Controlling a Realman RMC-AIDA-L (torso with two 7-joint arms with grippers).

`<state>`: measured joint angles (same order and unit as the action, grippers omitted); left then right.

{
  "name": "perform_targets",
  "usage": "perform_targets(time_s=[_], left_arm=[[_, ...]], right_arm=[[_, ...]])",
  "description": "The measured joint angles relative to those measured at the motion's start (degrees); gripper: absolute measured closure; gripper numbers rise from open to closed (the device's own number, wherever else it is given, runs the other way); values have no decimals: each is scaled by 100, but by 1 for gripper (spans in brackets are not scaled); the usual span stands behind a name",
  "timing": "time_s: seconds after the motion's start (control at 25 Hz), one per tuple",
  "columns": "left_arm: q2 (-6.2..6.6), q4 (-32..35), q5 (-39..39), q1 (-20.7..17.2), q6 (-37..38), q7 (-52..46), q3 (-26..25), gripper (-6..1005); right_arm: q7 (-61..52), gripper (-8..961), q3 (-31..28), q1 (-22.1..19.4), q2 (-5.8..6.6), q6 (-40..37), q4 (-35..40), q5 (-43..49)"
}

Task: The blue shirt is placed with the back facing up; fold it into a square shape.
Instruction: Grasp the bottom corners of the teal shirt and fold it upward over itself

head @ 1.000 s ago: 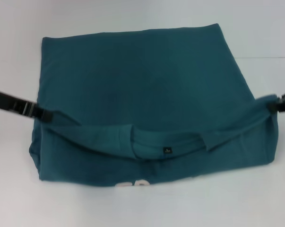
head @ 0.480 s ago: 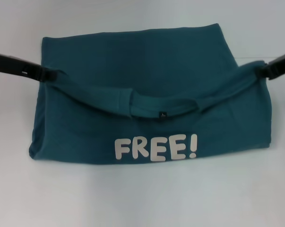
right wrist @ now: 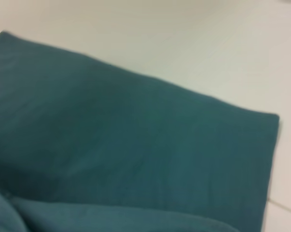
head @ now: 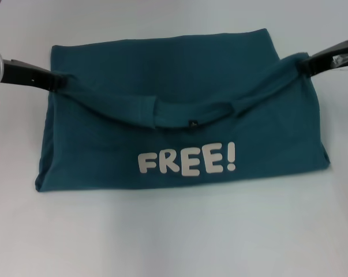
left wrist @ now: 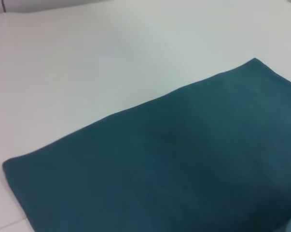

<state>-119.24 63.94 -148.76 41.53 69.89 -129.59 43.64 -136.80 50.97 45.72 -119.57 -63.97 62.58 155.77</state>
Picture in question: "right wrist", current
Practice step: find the teal blue t-shirt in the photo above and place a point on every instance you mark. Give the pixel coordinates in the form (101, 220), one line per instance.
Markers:
(126, 145)

